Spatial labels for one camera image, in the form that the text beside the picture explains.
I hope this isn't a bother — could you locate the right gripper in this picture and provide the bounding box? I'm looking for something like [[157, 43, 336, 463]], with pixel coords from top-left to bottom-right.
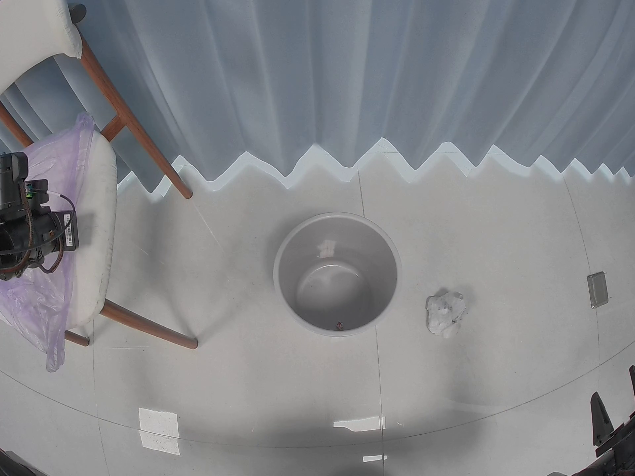
[[590, 365, 635, 463]]

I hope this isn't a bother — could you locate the white paper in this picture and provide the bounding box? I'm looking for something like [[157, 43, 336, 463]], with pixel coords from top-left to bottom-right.
[[426, 291, 469, 337]]

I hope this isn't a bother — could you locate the purple plastic bag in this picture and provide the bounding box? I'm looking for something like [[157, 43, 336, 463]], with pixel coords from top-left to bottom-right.
[[0, 113, 95, 374]]

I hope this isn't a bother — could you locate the white trash bin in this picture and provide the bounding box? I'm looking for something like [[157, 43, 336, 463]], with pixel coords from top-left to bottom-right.
[[274, 211, 402, 339]]

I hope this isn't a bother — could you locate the pale blue curtain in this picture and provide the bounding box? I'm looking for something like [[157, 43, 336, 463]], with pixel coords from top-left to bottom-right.
[[0, 0, 635, 195]]

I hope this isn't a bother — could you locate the white cushioned wooden chair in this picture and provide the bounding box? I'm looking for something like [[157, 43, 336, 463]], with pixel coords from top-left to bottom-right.
[[0, 0, 199, 351]]

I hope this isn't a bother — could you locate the black cable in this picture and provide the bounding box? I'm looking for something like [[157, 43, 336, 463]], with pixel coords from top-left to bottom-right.
[[47, 192, 76, 247]]

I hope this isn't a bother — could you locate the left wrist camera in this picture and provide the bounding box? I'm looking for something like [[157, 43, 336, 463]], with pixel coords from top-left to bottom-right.
[[0, 152, 29, 210]]

